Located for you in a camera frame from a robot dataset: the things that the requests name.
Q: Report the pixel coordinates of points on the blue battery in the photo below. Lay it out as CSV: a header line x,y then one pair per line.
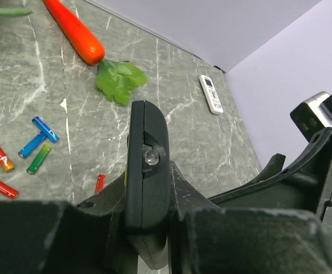
x,y
32,145
45,129

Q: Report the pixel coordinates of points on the orange toy carrot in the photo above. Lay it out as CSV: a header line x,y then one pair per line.
x,y
116,80

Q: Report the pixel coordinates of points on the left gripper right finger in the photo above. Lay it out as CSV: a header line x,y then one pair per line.
x,y
205,238

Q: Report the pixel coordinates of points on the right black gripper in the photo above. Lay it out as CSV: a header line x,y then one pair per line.
x,y
306,184

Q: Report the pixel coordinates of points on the white remote control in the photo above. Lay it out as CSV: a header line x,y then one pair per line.
x,y
211,95

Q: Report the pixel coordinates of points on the red battery cluster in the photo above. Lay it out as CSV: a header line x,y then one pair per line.
x,y
100,183

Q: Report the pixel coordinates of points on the green battery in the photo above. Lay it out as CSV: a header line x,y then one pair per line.
x,y
39,159

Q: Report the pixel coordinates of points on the red orange battery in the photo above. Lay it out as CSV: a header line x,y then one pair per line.
x,y
5,162

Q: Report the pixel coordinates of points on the blue battery lower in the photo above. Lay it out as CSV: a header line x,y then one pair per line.
x,y
32,145

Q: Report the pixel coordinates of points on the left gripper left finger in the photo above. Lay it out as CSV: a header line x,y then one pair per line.
x,y
58,237

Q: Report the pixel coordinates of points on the blue battery upper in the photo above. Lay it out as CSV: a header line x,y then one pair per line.
x,y
45,129

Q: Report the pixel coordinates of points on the black remote control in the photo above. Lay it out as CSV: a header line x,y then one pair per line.
x,y
148,184

